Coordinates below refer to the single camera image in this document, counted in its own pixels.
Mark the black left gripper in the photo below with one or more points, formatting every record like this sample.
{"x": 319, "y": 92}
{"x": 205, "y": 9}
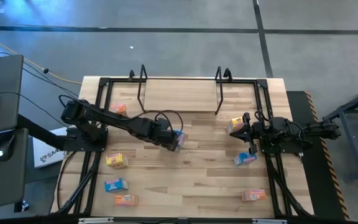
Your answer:
{"x": 166, "y": 140}

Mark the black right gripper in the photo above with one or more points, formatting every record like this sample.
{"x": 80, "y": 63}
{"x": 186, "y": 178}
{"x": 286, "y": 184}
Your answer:
{"x": 256, "y": 132}

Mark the blue Rice Krispies cereal box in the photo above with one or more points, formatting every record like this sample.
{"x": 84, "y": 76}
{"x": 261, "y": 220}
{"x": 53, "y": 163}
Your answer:
{"x": 180, "y": 138}
{"x": 116, "y": 185}
{"x": 244, "y": 159}

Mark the yellow Pops cereal box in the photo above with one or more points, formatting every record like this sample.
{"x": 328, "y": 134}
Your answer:
{"x": 117, "y": 160}
{"x": 236, "y": 122}

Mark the orange Mini Wheats cereal box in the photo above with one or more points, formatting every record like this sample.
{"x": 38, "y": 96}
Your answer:
{"x": 119, "y": 109}
{"x": 126, "y": 200}
{"x": 253, "y": 195}

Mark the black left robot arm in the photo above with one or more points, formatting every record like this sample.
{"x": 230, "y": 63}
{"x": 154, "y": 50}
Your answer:
{"x": 129, "y": 124}

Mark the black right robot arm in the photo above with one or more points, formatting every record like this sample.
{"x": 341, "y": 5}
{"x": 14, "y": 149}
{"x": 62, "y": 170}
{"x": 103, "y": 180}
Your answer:
{"x": 278, "y": 127}

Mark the black hazard-striped floor mat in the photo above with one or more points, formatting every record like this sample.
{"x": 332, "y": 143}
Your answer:
{"x": 317, "y": 186}

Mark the white cardboard box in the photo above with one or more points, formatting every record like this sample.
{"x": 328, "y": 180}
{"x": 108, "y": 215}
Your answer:
{"x": 45, "y": 157}

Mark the black desk support beam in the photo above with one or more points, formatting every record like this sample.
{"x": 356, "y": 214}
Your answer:
{"x": 39, "y": 130}

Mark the desk caster wheel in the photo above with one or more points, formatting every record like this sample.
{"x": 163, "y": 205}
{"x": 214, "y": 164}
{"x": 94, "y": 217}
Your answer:
{"x": 23, "y": 206}

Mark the black computer mouse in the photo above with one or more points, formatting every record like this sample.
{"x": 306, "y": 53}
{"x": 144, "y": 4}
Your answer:
{"x": 5, "y": 147}

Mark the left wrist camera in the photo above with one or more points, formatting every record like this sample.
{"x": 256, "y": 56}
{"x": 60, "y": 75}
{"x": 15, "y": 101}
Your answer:
{"x": 166, "y": 124}

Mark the wooden shelf with black frame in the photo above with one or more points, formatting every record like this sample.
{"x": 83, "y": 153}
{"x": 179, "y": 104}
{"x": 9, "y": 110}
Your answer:
{"x": 179, "y": 95}

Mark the silver metal bracket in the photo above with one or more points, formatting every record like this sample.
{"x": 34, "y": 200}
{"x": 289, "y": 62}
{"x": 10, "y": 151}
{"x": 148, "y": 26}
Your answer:
{"x": 95, "y": 220}
{"x": 269, "y": 221}

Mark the black metal table frame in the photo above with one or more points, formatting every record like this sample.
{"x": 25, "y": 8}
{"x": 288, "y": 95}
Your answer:
{"x": 103, "y": 81}

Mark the dark metal table frame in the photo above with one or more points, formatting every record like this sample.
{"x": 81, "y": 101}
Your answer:
{"x": 348, "y": 146}

